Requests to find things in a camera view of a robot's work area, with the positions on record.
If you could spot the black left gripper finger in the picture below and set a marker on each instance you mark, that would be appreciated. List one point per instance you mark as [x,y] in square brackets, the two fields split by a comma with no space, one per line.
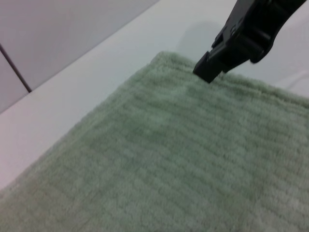
[246,31]

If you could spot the green ribbed terry towel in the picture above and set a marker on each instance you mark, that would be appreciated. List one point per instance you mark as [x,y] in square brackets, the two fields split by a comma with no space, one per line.
[169,157]

